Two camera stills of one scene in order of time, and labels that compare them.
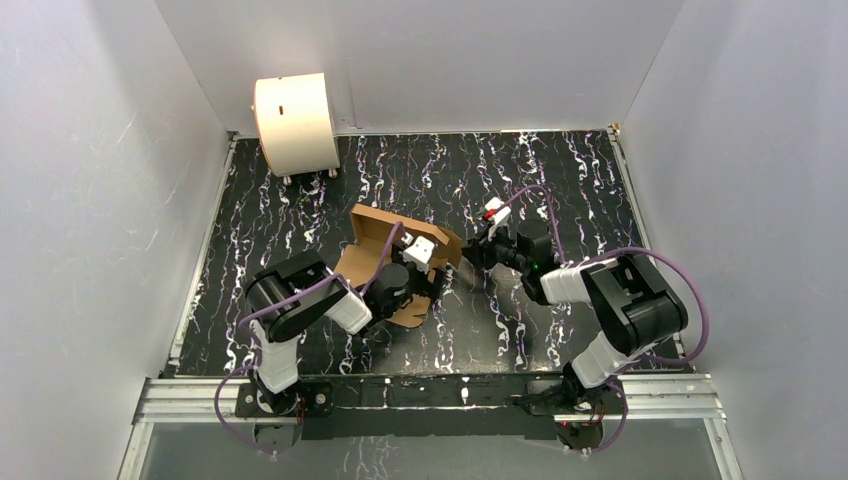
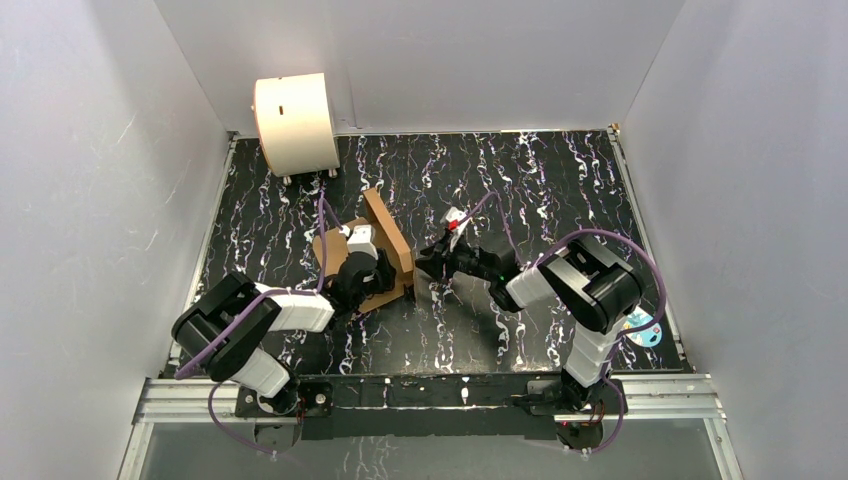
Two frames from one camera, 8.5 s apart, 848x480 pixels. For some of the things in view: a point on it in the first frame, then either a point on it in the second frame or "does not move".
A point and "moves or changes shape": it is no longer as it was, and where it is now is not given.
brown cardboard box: x=357 y=263 moves or changes shape
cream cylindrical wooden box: x=295 y=125 does not move
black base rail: x=469 y=406 does not move
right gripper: x=474 y=252 -> x=434 y=262
